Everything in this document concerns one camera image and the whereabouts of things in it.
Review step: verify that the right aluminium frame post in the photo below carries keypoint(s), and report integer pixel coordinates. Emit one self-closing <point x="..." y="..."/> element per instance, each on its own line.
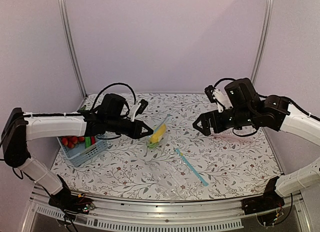
<point x="263" y="40"/>

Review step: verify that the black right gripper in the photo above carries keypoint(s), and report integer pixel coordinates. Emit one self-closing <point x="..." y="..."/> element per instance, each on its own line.
<point x="205" y="119"/>

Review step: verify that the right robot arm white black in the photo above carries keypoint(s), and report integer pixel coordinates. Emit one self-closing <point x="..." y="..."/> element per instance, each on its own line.
<point x="238" y="106"/>

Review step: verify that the short green bitter gourd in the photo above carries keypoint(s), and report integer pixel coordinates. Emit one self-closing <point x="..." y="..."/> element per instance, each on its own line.
<point x="152" y="145"/>

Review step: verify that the aluminium frame post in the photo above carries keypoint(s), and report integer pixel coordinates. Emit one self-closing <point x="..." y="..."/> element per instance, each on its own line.
<point x="263" y="40"/>
<point x="70" y="46"/>

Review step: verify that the left aluminium frame post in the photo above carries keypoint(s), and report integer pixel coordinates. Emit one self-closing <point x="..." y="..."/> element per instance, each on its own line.
<point x="70" y="46"/>

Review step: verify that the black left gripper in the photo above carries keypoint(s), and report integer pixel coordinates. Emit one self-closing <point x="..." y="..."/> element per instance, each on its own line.
<point x="136" y="132"/>

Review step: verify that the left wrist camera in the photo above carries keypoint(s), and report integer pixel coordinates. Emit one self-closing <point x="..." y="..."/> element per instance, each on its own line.
<point x="137" y="108"/>

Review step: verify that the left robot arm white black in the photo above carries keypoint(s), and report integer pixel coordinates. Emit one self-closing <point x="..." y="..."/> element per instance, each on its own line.
<point x="22" y="127"/>

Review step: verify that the clear bag blue zipper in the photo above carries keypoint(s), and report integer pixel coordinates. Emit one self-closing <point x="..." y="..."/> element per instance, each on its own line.
<point x="175" y="176"/>
<point x="165" y="121"/>

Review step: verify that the floral table mat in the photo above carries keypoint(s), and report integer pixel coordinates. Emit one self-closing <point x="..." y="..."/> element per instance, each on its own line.
<point x="232" y="167"/>

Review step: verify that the light blue plastic basket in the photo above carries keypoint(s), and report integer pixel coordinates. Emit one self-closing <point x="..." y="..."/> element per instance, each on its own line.
<point x="79" y="155"/>

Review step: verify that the long green cucumber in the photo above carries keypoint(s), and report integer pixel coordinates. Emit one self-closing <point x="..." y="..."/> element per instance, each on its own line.
<point x="87" y="142"/>

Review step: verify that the red cherry bunch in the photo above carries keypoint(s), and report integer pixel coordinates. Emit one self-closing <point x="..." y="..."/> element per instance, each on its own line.
<point x="71" y="141"/>

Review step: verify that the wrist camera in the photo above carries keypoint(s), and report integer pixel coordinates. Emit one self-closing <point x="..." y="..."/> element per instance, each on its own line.
<point x="217" y="96"/>
<point x="137" y="108"/>

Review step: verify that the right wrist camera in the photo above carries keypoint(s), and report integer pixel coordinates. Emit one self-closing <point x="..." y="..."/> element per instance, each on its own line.
<point x="217" y="96"/>

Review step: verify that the yellow mango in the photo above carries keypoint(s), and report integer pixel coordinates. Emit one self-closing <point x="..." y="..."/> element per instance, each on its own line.
<point x="158" y="134"/>

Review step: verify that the red chili pepper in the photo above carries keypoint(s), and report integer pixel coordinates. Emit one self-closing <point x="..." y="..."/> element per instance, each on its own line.
<point x="93" y="140"/>

